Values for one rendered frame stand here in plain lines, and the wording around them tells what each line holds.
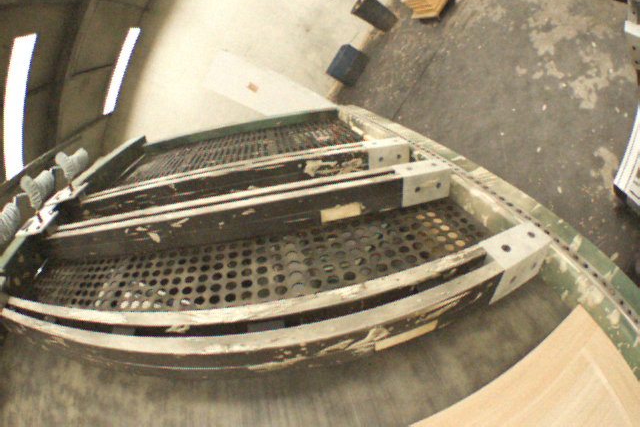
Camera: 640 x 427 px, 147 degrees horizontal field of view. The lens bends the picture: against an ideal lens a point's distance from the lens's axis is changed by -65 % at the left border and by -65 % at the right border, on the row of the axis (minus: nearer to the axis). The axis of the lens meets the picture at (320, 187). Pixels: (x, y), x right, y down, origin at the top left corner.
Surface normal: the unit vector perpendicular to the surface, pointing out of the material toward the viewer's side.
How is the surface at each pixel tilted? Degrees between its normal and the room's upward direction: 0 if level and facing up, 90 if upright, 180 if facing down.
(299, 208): 90
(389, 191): 90
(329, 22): 90
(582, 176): 0
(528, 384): 54
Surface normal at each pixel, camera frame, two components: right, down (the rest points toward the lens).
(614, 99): -0.84, -0.38
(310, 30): 0.16, 0.49
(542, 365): -0.09, -0.89
